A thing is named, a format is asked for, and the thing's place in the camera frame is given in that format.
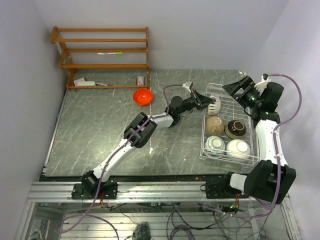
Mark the orange plastic bowl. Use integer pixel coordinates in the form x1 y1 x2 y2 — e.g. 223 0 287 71
132 88 153 107

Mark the white box on shelf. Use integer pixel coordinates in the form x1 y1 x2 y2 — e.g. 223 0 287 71
73 77 96 87

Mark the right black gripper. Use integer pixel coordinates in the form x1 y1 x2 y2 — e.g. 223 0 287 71
223 76 263 109

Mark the green white marker pen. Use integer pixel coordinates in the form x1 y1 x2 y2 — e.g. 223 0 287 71
97 51 123 56

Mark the white wire dish rack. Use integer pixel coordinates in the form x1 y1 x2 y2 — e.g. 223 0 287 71
199 83 260 168

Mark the brown ceramic bowl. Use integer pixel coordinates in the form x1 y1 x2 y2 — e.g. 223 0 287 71
204 115 225 137

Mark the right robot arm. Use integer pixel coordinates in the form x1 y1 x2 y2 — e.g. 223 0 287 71
220 74 297 206

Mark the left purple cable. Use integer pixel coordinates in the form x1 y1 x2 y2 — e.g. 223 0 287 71
54 84 186 236

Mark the wooden shelf rack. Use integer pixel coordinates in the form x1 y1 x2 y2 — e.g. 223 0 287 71
49 26 151 90

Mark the red white small card box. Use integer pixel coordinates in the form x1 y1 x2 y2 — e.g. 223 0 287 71
136 76 145 86

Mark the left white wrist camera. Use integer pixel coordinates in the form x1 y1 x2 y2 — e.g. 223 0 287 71
182 81 194 94

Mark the blue white porcelain bowl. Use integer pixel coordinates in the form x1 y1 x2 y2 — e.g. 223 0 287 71
203 136 226 158

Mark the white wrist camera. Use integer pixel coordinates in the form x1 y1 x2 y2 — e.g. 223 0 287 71
182 81 194 94
254 73 271 95

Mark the dark brown ribbed bowl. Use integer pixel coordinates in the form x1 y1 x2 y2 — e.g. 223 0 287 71
224 120 247 140

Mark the plain white bowl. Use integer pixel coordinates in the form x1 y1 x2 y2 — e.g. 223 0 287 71
225 139 251 163

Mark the cream patterned bowl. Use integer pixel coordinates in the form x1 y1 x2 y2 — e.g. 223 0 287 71
207 94 221 116

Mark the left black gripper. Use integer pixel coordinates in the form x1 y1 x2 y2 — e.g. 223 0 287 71
178 91 218 116

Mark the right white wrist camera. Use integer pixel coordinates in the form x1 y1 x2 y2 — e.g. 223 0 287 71
254 73 271 95

